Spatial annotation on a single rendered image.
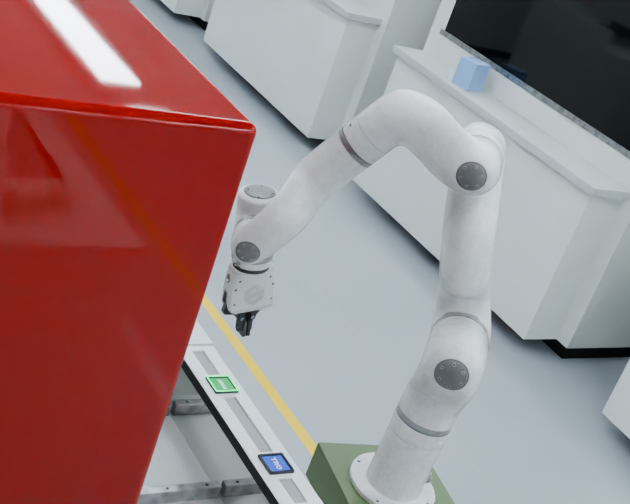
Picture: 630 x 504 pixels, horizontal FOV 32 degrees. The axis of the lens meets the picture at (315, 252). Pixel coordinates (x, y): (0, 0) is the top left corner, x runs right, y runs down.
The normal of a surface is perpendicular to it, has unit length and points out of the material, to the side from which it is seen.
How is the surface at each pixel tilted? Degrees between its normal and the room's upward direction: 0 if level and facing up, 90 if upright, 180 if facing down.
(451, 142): 65
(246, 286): 90
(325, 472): 90
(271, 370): 0
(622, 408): 90
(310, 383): 0
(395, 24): 90
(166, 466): 0
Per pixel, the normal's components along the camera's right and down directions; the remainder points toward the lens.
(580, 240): 0.47, 0.51
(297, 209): 0.47, -0.01
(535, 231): -0.83, -0.04
